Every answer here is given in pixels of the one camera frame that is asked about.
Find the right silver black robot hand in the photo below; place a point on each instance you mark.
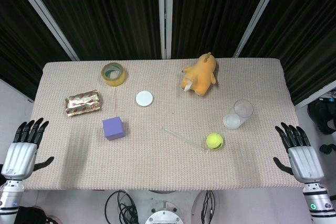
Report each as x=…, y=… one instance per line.
x=304, y=159

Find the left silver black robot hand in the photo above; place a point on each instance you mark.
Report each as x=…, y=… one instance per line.
x=19, y=153

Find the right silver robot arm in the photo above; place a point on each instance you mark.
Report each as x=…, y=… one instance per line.
x=317, y=203

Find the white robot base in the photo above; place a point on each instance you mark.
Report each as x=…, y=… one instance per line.
x=164, y=212

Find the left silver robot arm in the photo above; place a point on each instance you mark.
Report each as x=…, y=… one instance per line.
x=9, y=197

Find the yellow tennis ball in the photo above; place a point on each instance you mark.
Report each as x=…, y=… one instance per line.
x=215, y=141

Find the black bag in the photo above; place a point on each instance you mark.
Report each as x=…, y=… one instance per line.
x=323, y=116

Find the black cloth bundle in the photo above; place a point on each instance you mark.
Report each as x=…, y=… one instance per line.
x=29, y=216

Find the transparent plastic cup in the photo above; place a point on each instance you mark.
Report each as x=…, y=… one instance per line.
x=237, y=115

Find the gold foil snack packet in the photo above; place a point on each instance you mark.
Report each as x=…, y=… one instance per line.
x=83, y=102

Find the purple foam cube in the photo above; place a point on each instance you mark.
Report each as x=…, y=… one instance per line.
x=114, y=128

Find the clear plastic straw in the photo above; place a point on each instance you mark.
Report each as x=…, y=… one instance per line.
x=183, y=139

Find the yellow packing tape roll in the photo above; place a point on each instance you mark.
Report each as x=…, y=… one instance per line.
x=113, y=74

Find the orange plush toy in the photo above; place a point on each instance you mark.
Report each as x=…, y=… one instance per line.
x=200, y=75

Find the white round lid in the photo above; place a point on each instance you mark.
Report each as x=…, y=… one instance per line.
x=144, y=98

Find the beige checkered tablecloth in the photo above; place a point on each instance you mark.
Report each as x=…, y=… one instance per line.
x=168, y=129

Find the black curtain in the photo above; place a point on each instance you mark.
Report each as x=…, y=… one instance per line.
x=110, y=11

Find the white partition frame post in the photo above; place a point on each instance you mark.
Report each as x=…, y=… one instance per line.
x=165, y=15
x=256, y=14
x=44, y=15

